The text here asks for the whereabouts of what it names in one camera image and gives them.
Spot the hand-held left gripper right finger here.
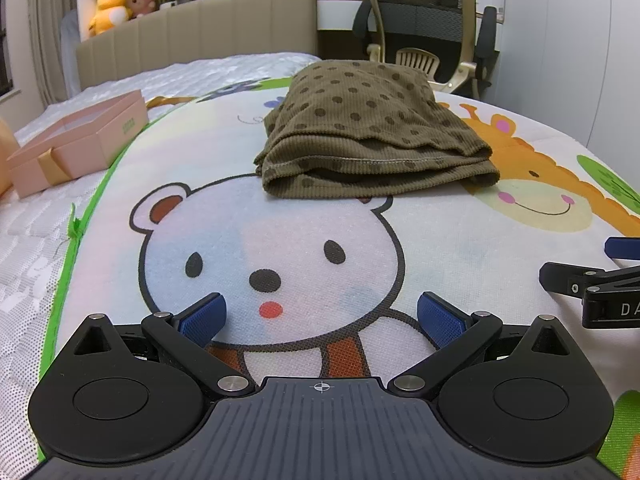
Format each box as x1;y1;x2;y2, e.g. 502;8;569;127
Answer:
389;291;572;397

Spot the yellow duck plush toy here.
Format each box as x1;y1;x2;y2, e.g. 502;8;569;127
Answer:
89;0;133;37

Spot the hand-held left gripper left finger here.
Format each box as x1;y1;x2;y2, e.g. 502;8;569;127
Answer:
74;292;256;397

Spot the brown dotted garment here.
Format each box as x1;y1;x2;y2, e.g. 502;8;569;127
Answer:
254;59;502;201

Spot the beige black office chair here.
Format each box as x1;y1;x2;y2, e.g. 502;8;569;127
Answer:
352;0;501;98

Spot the beige curtain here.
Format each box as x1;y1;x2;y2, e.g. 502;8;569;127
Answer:
5;0;81;106

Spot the pink gift box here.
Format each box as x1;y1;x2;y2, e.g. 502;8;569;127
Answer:
6;89;150;198

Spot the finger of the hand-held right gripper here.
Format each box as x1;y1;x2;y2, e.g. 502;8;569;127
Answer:
603;237;640;264
538;261;640;302

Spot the cartoon animal printed mat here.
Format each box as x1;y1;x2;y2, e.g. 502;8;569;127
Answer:
37;77;640;480

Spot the beige padded headboard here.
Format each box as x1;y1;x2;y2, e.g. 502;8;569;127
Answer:
75;0;321;98

